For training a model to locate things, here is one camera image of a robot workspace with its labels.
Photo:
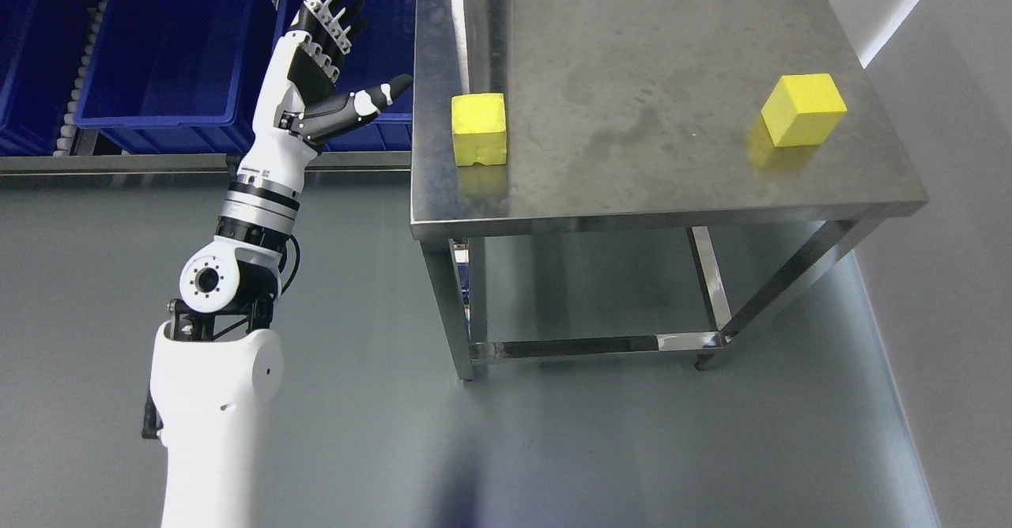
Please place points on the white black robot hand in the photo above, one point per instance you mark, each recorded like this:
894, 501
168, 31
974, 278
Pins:
298, 109

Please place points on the yellow foam block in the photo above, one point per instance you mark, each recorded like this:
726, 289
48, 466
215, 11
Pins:
479, 129

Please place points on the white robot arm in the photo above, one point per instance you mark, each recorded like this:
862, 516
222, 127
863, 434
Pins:
217, 364

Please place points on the yellow foam cube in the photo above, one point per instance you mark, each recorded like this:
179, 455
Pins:
803, 110

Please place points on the stainless steel table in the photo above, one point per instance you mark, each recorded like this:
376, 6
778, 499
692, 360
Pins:
630, 115

